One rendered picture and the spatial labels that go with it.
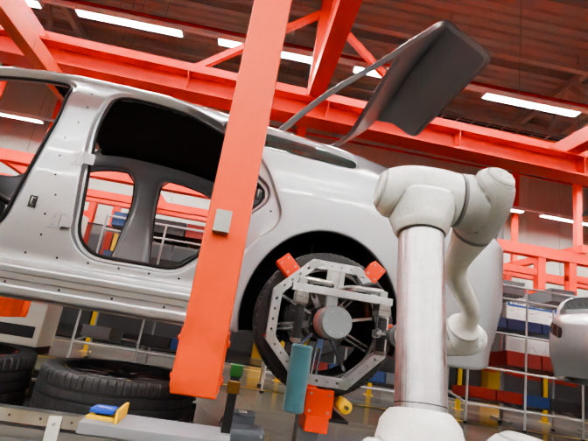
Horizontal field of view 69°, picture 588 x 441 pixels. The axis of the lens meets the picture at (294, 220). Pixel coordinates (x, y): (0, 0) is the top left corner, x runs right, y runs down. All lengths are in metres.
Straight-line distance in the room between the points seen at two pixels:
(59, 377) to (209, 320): 0.65
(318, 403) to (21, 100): 13.04
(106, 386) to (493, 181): 1.50
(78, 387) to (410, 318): 1.34
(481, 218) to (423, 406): 0.45
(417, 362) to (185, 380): 0.93
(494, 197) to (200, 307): 1.03
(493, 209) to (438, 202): 0.14
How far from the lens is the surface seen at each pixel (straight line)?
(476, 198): 1.06
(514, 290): 6.88
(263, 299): 2.00
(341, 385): 1.98
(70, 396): 1.90
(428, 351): 0.89
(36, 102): 13.99
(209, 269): 1.60
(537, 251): 9.88
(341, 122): 4.66
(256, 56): 1.92
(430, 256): 0.95
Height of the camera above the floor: 0.78
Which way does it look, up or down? 15 degrees up
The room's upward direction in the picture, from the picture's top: 9 degrees clockwise
